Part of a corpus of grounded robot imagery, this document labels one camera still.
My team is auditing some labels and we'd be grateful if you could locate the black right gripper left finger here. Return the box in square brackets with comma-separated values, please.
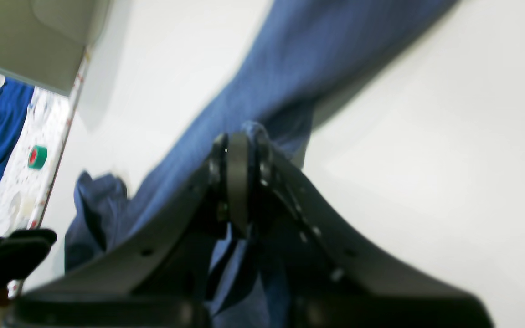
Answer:
[5, 133, 250, 328]

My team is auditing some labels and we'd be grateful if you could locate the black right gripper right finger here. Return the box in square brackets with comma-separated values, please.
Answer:
[256, 137, 493, 328]

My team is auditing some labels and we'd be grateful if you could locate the dark blue t-shirt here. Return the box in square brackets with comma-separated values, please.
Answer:
[64, 0, 455, 328]

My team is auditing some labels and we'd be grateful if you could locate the terrazzo patterned side table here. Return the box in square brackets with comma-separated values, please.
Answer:
[0, 46, 92, 236]

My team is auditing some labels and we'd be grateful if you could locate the green tape roll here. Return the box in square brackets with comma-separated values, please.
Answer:
[27, 145, 48, 170]

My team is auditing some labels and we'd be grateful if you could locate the grey chair at right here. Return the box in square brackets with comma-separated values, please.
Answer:
[0, 0, 110, 96]

